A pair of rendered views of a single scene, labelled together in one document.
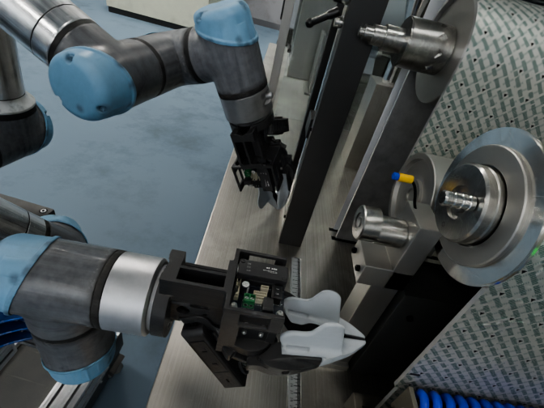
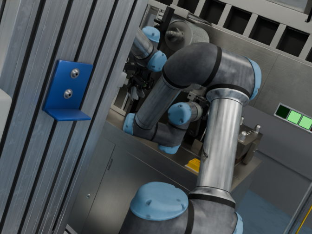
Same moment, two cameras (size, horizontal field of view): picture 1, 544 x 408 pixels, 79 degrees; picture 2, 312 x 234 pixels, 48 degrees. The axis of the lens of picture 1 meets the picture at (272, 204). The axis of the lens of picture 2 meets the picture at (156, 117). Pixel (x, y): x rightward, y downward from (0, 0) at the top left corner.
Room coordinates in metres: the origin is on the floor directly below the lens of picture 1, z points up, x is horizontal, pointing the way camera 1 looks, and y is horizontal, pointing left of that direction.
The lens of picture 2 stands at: (-0.33, 1.30, 1.40)
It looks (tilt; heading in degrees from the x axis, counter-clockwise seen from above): 15 degrees down; 298
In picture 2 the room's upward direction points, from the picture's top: 22 degrees clockwise
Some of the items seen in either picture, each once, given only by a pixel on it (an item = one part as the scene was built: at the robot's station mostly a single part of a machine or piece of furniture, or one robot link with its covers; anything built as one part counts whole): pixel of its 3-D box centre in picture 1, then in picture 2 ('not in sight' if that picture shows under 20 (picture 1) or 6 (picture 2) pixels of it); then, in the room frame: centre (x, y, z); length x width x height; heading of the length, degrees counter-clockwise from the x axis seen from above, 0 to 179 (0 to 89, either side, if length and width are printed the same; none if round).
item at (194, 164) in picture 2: not in sight; (198, 165); (0.10, 0.03, 0.91); 0.07 x 0.07 x 0.02; 5
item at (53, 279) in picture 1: (60, 281); (182, 113); (0.18, 0.18, 1.11); 0.11 x 0.08 x 0.09; 95
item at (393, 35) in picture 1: (380, 36); (170, 33); (0.52, -0.09, 1.33); 0.06 x 0.03 x 0.03; 95
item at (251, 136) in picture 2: not in sight; (237, 136); (0.11, -0.37, 1.00); 0.40 x 0.16 x 0.06; 95
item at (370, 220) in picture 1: (367, 223); (197, 85); (0.30, -0.11, 1.18); 0.04 x 0.02 x 0.04; 5
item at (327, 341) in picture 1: (327, 338); not in sight; (0.19, -0.09, 1.11); 0.09 x 0.03 x 0.06; 95
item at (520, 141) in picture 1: (480, 206); not in sight; (0.27, -0.19, 1.25); 0.15 x 0.01 x 0.15; 5
